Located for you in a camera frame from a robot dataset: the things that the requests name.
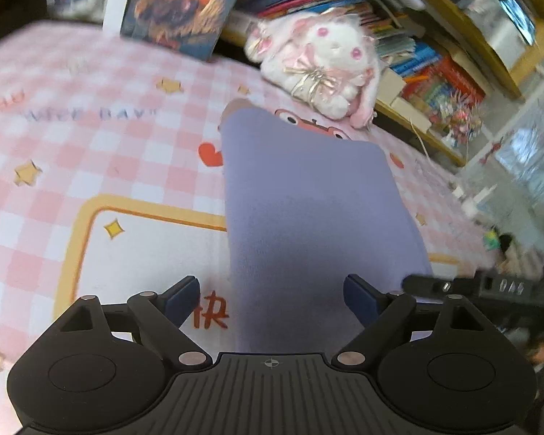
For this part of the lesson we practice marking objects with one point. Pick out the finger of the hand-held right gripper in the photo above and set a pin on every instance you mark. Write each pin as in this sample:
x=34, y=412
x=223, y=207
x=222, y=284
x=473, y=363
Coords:
x=435, y=284

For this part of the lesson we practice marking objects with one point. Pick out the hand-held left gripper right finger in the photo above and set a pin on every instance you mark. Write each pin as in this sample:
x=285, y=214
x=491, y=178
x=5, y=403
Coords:
x=358, y=298

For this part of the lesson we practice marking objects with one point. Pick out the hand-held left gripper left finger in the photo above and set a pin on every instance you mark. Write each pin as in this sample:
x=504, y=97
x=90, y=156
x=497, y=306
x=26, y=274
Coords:
x=183, y=298

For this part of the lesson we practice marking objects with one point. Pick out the lavender knit sock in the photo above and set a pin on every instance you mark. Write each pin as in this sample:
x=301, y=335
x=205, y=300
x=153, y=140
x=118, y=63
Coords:
x=308, y=213

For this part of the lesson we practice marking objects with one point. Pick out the clear plastic box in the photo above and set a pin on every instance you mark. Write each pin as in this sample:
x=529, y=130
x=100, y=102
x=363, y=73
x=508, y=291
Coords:
x=526, y=163

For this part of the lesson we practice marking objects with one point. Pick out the pink checked printed tablecloth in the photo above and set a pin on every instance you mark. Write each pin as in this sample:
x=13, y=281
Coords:
x=95, y=145

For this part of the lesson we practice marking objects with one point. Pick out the row of colourful books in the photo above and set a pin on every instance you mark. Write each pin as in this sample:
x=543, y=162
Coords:
x=435, y=77

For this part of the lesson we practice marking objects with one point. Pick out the wooden bookshelf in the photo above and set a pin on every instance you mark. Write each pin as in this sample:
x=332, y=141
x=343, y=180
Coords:
x=494, y=63

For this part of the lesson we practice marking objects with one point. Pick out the white plush bunny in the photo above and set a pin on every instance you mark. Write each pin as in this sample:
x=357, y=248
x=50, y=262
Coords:
x=326, y=54

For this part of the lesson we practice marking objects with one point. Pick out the dragon cover book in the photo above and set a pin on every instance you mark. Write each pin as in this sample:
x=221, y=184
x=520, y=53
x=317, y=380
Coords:
x=177, y=9

